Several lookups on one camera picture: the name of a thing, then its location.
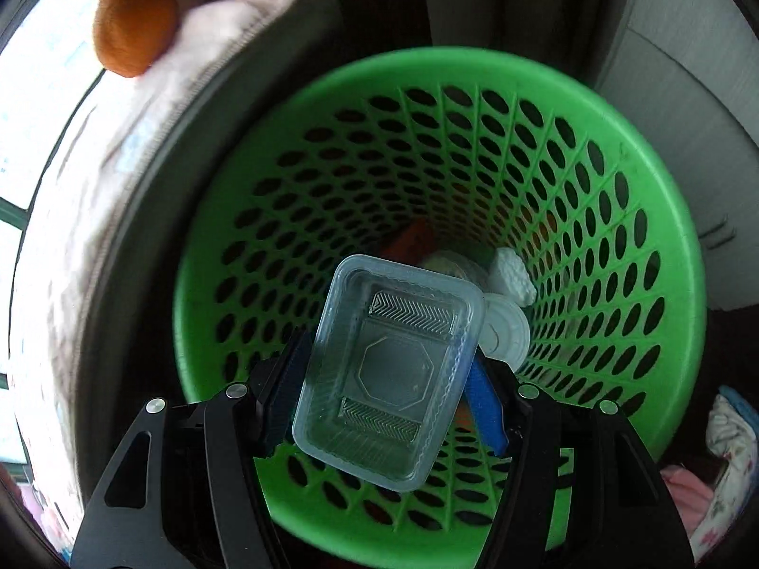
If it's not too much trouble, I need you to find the green plastic mesh basket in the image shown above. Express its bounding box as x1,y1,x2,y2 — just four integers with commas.
173,46,708,553

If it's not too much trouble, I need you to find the round clear plastic pudding cup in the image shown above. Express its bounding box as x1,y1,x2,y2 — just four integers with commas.
481,298,531,372

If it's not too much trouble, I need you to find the orange snack wrapper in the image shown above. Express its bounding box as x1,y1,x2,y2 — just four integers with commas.
385,217,438,263

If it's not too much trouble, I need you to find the plain pink cloth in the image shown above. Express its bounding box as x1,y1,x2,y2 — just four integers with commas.
660,465,713,539

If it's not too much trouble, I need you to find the white tissue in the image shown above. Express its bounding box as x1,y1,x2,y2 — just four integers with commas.
487,247,538,309

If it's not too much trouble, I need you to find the bumpy orange citrus fruit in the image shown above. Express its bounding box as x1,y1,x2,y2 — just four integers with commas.
92,0,181,78

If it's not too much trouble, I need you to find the white floral cloth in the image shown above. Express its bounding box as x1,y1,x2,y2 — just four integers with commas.
704,385,759,569

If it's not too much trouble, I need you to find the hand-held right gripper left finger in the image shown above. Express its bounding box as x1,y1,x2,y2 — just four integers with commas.
70,329,310,569

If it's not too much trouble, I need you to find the dark green window frame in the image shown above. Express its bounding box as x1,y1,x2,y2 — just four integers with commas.
0,0,120,487

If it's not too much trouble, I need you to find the pink flower-print blanket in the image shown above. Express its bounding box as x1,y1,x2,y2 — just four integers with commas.
6,0,336,552

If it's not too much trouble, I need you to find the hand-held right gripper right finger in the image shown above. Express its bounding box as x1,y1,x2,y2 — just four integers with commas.
465,354,694,569

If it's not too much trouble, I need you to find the clear rectangular plastic tray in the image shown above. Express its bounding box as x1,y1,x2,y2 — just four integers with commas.
292,254,488,493

